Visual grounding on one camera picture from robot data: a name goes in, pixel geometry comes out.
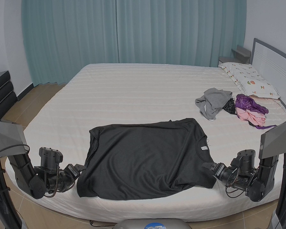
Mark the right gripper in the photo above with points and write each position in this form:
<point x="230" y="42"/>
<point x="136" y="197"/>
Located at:
<point x="219" y="170"/>

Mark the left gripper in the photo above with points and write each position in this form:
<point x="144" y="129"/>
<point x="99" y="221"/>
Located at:
<point x="74" y="170"/>

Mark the black T-shirt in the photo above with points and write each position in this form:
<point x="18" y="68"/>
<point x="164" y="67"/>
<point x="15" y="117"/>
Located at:
<point x="145" y="156"/>

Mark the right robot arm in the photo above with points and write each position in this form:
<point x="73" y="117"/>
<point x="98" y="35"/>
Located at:
<point x="264" y="173"/>

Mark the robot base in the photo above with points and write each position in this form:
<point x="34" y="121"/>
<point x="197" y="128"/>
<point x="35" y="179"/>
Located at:
<point x="152" y="224"/>

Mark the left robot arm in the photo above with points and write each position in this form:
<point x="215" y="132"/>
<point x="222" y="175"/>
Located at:
<point x="23" y="175"/>

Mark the pile of clothes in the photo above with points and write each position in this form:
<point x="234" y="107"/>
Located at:
<point x="249" y="111"/>

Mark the bed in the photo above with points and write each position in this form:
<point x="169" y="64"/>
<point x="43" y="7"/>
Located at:
<point x="133" y="92"/>

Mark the grey garment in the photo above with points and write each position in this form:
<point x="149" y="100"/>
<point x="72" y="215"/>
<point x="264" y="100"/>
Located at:
<point x="214" y="101"/>

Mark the white printed pillow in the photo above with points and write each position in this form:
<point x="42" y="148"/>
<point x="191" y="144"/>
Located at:
<point x="250" y="80"/>

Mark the black chest of drawers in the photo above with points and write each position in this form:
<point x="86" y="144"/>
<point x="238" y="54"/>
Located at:
<point x="0" y="89"/>

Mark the grey bedside table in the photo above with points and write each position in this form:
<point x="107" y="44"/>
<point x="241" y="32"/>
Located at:
<point x="239" y="54"/>

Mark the blue-green curtain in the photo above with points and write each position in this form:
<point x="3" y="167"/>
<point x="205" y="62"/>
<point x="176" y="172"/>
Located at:
<point x="181" y="25"/>
<point x="69" y="32"/>

